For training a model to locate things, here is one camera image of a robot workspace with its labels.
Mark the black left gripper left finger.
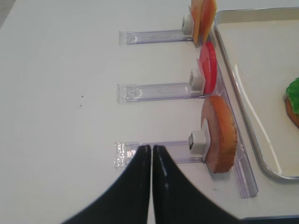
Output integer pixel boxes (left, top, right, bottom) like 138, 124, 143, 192
64, 145, 151, 224

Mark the bun slice in left rack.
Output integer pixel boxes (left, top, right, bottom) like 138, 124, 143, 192
201, 95, 237, 173

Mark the white rectangular tray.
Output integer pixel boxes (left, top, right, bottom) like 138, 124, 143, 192
214, 7, 299, 180

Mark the orange cheese slice outer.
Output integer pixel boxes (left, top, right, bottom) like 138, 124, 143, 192
190, 0, 205, 45

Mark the yellow cheese slice inner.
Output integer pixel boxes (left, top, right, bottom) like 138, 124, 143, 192
200, 0, 217, 43

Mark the bottom bun slice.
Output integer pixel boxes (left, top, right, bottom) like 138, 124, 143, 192
285, 96, 299, 128

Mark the green lettuce leaf on tray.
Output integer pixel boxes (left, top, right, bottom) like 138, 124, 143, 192
286, 78, 299, 115

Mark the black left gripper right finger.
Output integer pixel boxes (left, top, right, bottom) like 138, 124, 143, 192
152, 145, 241, 224

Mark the red tomato slice in rack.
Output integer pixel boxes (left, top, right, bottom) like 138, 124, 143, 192
199, 41, 217, 95

